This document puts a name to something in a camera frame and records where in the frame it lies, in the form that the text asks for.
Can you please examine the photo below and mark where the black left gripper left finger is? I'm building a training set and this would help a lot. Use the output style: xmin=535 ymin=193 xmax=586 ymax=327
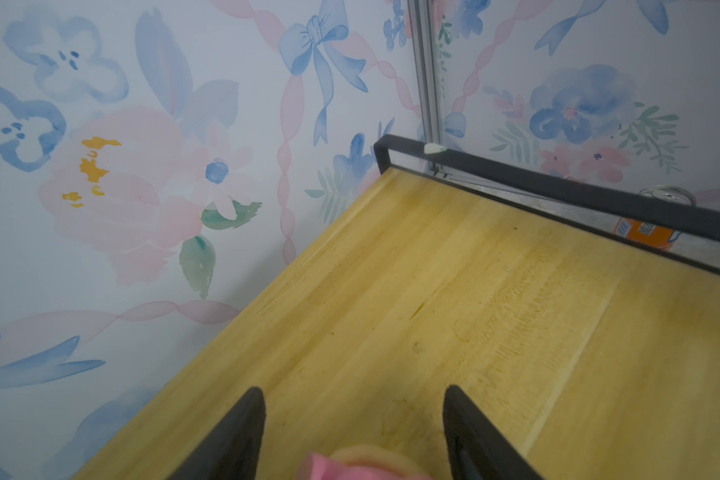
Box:
xmin=169 ymin=387 xmax=266 ymax=480

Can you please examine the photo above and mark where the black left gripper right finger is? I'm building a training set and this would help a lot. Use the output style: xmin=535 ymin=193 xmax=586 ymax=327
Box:
xmin=442 ymin=385 xmax=542 ymax=480

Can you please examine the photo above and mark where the pink pig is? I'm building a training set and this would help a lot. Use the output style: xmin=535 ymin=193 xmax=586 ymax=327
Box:
xmin=295 ymin=445 xmax=433 ymax=480

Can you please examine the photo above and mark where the wooden shelf with black frame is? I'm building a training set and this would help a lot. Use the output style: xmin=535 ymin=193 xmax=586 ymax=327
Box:
xmin=79 ymin=135 xmax=720 ymax=479

